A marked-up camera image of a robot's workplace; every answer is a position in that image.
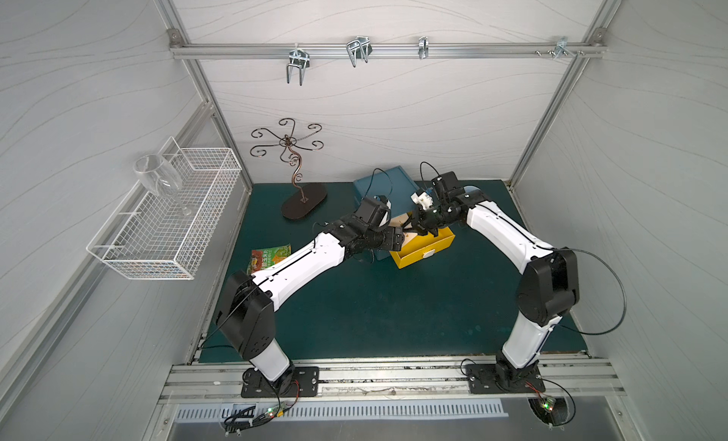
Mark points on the small metal clip hook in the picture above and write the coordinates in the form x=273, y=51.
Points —
x=423, y=47

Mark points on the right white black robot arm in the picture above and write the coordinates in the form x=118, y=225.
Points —
x=549, y=286

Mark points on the clear wine glass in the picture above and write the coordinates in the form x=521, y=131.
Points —
x=161, y=179

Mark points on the metal bracket hook right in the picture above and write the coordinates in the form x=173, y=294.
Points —
x=560, y=50

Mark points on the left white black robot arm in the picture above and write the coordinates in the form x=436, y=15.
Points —
x=249, y=301

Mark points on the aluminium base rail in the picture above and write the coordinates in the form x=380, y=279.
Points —
x=437, y=377

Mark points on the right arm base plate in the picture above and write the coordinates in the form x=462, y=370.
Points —
x=499, y=378

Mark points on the green snack packet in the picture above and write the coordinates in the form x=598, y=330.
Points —
x=268, y=257

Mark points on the metal double hook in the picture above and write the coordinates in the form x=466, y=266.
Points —
x=298, y=61

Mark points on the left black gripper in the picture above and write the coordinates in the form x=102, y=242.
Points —
x=392, y=237

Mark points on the brown metal jewelry stand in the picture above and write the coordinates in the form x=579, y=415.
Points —
x=309, y=196

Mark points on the beige postcard small red text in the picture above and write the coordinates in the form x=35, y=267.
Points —
x=402, y=222

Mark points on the white vent grille strip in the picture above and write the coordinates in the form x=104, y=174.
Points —
x=437, y=409

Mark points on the yellow drawer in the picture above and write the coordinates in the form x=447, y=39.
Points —
x=422, y=247

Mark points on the metal wire hook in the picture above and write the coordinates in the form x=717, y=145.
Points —
x=359, y=49

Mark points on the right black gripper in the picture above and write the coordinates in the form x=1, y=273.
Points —
x=428, y=218

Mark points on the aluminium top rail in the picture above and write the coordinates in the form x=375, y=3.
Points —
x=401, y=51

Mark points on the round black floor port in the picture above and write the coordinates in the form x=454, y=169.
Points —
x=553, y=411

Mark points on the teal drawer cabinet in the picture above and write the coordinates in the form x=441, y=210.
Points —
x=393, y=183

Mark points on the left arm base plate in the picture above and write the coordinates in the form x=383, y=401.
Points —
x=301, y=381

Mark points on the white wire basket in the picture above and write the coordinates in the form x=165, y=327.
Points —
x=153, y=238

